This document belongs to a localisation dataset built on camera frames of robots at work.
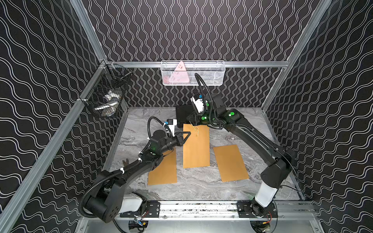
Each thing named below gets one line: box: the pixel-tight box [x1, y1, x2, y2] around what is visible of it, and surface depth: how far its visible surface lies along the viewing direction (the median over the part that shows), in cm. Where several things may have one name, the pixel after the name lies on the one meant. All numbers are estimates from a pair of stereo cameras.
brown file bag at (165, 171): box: [147, 147, 177, 186], surface depth 87 cm
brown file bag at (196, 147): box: [183, 123, 211, 169], surface depth 81 cm
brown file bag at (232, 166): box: [212, 144, 250, 183], surface depth 92 cm
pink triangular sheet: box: [168, 60, 190, 84], surface depth 92 cm
